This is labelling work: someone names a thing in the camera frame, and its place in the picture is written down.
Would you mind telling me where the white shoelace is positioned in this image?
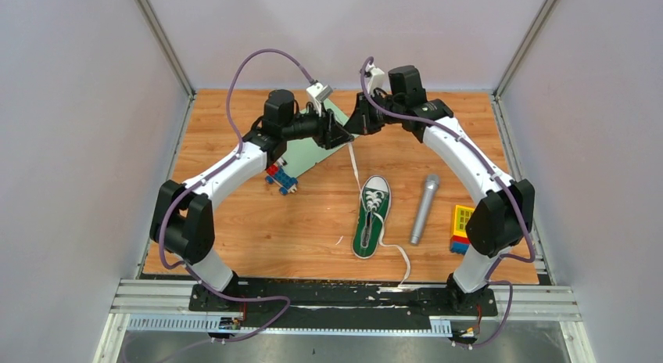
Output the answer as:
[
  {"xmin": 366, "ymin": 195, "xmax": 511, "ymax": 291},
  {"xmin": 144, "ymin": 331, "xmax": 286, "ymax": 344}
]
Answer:
[{"xmin": 347, "ymin": 144, "xmax": 411, "ymax": 288}]

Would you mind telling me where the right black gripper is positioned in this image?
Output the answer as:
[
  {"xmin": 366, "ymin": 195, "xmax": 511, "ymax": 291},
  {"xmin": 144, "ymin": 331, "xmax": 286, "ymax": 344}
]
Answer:
[{"xmin": 344, "ymin": 90, "xmax": 404, "ymax": 136}]

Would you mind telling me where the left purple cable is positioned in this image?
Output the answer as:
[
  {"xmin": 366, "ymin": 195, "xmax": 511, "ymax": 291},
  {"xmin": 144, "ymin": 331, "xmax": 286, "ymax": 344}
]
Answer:
[{"xmin": 157, "ymin": 49, "xmax": 317, "ymax": 344}]

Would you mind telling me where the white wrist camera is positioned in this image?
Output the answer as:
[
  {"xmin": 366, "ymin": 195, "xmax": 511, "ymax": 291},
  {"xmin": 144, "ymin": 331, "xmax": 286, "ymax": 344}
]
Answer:
[
  {"xmin": 305, "ymin": 82, "xmax": 333, "ymax": 115},
  {"xmin": 364, "ymin": 63, "xmax": 386, "ymax": 95}
]

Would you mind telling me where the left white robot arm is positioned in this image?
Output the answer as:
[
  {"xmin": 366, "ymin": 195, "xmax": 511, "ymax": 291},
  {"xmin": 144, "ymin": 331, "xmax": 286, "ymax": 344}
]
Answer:
[{"xmin": 149, "ymin": 83, "xmax": 353, "ymax": 311}]

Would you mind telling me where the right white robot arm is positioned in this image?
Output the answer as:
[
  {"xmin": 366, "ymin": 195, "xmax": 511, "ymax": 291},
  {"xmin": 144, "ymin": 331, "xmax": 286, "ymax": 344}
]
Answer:
[{"xmin": 345, "ymin": 57, "xmax": 536, "ymax": 314}]

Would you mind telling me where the blue red toy car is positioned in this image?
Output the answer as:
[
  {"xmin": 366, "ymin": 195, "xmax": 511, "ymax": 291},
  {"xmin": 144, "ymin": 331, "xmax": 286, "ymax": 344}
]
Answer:
[{"xmin": 265, "ymin": 164, "xmax": 298, "ymax": 196}]

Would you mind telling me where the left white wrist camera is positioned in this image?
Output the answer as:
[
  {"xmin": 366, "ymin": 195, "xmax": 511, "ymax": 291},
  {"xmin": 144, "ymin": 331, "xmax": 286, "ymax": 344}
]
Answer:
[{"xmin": 305, "ymin": 82, "xmax": 333, "ymax": 115}]

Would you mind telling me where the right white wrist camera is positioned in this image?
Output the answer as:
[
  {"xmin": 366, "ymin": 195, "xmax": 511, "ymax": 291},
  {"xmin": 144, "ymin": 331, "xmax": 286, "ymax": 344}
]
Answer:
[{"xmin": 364, "ymin": 63, "xmax": 386, "ymax": 95}]

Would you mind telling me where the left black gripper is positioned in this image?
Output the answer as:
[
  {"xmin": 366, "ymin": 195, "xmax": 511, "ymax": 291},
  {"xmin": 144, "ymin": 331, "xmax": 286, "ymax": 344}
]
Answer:
[{"xmin": 281, "ymin": 99, "xmax": 354, "ymax": 150}]

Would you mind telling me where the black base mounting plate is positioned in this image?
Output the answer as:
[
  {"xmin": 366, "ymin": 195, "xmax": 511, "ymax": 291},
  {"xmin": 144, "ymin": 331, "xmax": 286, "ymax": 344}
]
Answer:
[{"xmin": 188, "ymin": 278, "xmax": 498, "ymax": 330}]

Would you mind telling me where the yellow red blue block stack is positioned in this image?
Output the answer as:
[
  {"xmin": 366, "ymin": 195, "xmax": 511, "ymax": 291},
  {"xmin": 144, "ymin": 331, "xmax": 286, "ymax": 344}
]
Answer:
[{"xmin": 450, "ymin": 205, "xmax": 475, "ymax": 255}]

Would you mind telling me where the light green cutting mat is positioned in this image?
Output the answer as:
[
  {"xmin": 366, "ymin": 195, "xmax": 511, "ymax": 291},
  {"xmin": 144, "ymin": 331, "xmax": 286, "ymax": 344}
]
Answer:
[{"xmin": 276, "ymin": 102, "xmax": 343, "ymax": 178}]

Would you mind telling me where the silver microphone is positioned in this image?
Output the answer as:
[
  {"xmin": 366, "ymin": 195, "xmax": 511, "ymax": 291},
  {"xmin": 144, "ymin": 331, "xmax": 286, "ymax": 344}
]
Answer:
[{"xmin": 410, "ymin": 174, "xmax": 440, "ymax": 246}]

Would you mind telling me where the aluminium frame rail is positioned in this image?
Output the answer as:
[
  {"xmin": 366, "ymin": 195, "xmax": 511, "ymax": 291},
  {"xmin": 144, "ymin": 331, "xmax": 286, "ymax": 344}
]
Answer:
[{"xmin": 111, "ymin": 279, "xmax": 582, "ymax": 337}]

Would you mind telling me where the green canvas sneaker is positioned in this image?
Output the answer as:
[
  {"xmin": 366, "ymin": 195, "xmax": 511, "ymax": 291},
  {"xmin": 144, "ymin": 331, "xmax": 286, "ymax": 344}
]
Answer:
[{"xmin": 352, "ymin": 175, "xmax": 392, "ymax": 259}]

